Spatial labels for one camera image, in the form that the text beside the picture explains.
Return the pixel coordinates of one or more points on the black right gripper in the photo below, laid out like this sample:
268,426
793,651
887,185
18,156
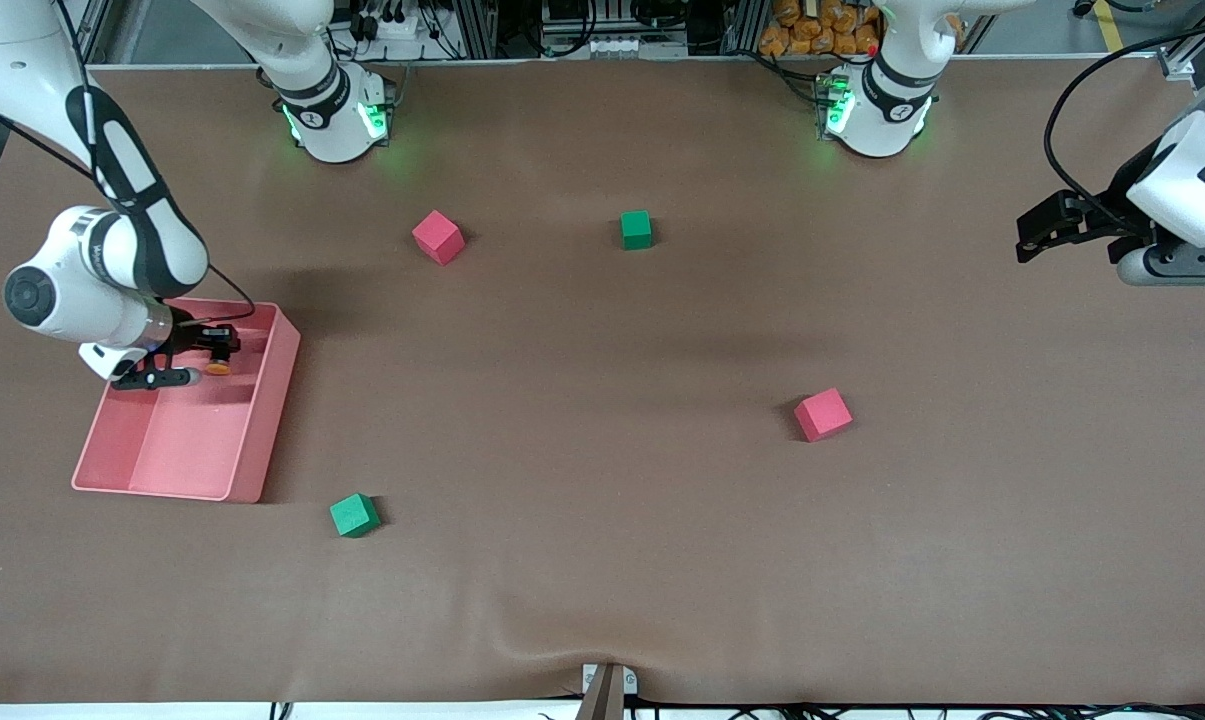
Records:
190,335

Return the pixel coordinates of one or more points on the pink plastic bin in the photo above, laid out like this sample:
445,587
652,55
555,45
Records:
192,440

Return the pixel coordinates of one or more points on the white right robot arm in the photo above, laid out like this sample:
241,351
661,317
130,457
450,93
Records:
72,300

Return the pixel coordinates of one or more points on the silver camera pole bracket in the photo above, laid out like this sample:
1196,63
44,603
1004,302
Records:
607,685

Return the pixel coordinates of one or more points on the green foam cube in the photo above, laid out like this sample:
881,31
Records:
636,230
354,516

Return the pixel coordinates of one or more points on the orange objects heap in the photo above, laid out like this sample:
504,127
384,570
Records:
822,30

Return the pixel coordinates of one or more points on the aluminium frame profile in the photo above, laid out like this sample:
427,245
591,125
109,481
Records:
1177,62

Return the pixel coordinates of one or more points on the pink foam cube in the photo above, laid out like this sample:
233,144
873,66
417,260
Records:
437,238
822,415

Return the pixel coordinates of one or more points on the brown table mat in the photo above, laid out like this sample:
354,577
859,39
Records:
602,560

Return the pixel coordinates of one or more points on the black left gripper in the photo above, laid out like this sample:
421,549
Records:
1120,198

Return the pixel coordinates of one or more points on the orange capped black push button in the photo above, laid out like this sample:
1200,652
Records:
220,366

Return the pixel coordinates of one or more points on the black electronics rack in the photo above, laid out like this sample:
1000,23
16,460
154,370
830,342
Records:
612,25

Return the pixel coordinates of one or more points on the white power strip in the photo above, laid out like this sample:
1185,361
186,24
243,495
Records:
392,25

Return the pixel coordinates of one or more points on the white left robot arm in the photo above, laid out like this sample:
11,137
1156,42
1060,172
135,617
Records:
882,120

